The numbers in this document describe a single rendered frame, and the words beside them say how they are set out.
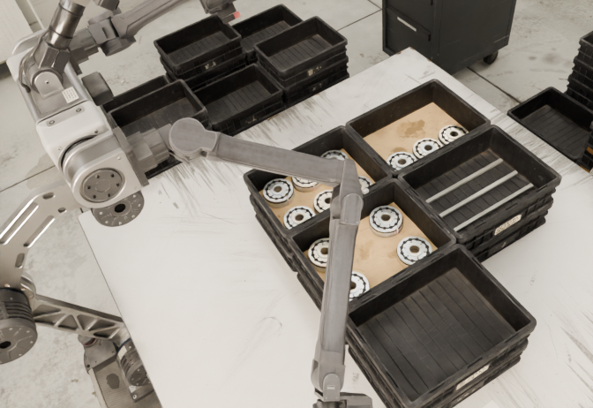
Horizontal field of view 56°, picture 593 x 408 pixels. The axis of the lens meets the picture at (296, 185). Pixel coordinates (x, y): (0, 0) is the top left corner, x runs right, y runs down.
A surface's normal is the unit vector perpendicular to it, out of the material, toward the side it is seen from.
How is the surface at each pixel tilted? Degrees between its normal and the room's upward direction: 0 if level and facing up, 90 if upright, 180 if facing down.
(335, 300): 34
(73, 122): 0
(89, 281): 0
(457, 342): 0
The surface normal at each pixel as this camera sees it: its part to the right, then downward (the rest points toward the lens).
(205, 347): -0.12, -0.65
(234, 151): 0.27, -0.10
